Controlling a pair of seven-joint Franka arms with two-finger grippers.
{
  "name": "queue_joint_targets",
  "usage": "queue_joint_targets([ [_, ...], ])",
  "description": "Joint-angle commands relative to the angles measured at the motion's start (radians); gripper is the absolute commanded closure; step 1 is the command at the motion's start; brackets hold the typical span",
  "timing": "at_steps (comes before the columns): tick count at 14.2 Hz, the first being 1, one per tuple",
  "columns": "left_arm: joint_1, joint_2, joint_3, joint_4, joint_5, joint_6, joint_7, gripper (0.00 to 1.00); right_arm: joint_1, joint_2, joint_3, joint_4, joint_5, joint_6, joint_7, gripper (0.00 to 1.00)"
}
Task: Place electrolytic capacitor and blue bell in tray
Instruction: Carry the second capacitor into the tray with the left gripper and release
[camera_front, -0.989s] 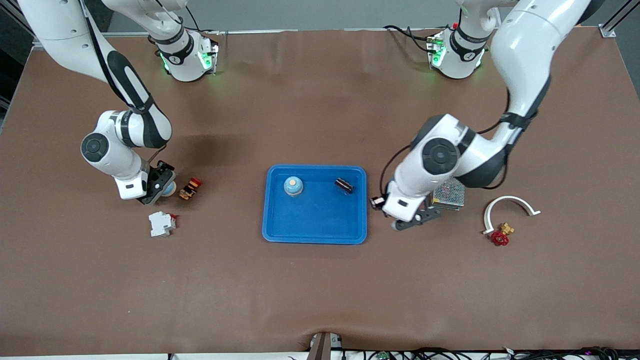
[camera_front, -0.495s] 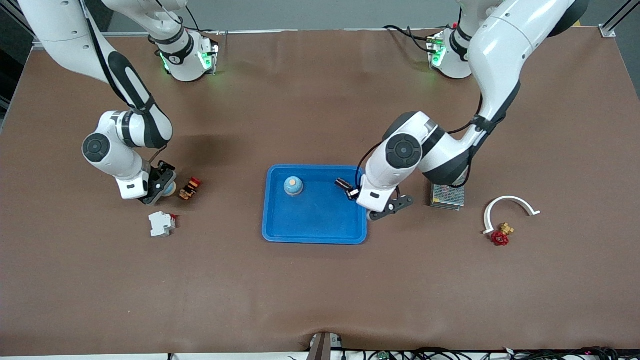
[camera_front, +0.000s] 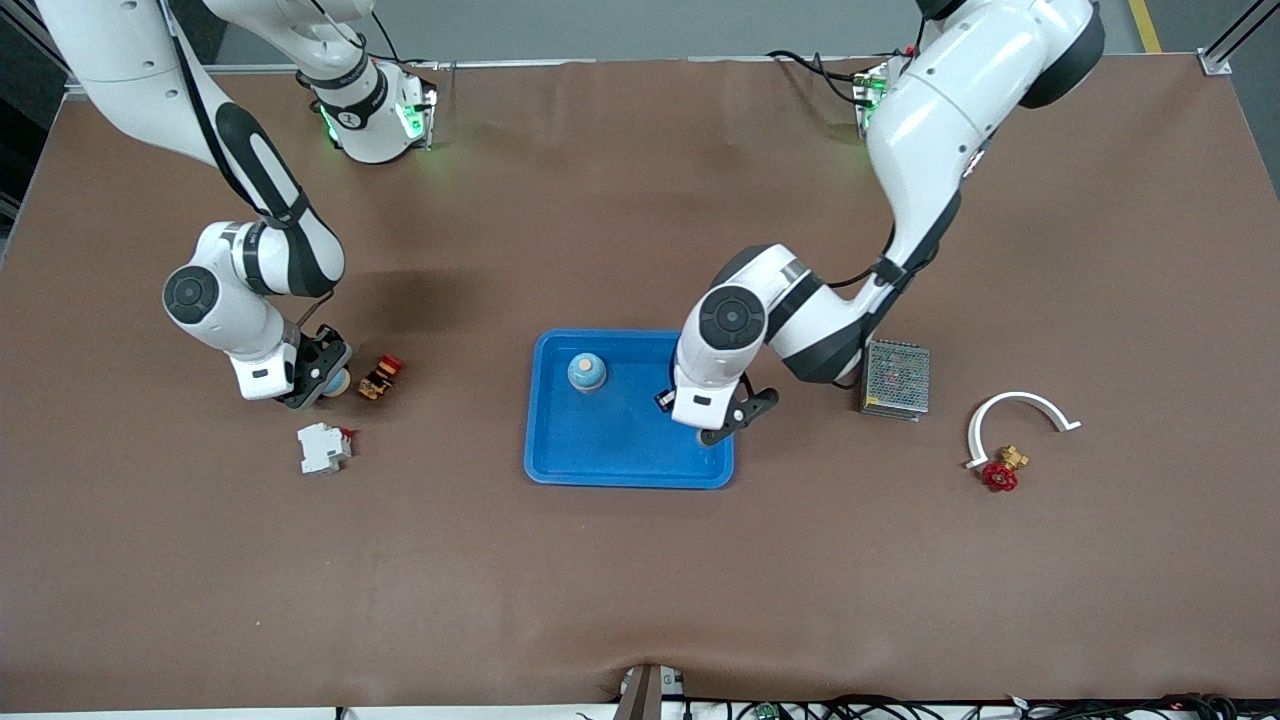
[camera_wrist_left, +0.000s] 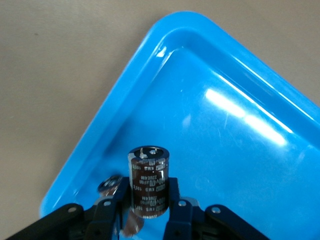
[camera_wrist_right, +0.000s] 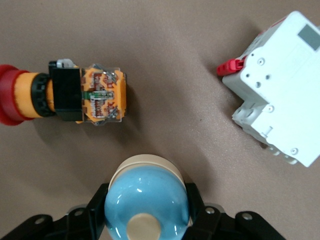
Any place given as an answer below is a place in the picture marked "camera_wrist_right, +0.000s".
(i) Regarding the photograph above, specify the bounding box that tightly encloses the orange emergency stop button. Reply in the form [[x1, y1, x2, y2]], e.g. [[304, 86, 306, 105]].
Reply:
[[0, 58, 127, 128]]

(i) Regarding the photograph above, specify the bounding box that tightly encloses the white circuit breaker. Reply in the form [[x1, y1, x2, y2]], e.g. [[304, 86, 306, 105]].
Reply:
[[216, 10, 320, 168]]

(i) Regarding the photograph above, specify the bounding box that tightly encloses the blue push button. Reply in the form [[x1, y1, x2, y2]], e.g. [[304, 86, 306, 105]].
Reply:
[[103, 153, 192, 240]]

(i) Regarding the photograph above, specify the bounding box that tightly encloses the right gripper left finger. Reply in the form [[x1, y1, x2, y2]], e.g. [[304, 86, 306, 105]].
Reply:
[[0, 183, 111, 240]]

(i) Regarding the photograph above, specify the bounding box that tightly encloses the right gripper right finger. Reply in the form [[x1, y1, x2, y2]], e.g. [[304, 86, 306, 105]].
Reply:
[[183, 182, 286, 240]]

